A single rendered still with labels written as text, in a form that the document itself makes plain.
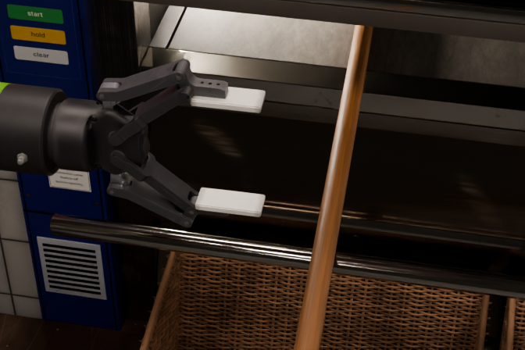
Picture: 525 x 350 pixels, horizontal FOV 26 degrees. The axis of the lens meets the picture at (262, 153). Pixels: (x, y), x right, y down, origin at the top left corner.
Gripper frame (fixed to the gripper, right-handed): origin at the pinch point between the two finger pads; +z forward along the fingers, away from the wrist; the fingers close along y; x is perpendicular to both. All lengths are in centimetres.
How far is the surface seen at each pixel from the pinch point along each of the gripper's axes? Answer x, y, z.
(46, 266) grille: -53, 75, -49
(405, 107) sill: -55, 32, 14
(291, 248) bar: -19.2, 30.9, 1.6
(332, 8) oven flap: -40.6, 6.9, 3.3
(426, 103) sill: -55, 31, 17
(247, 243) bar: -19.2, 30.9, -4.3
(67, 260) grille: -53, 73, -44
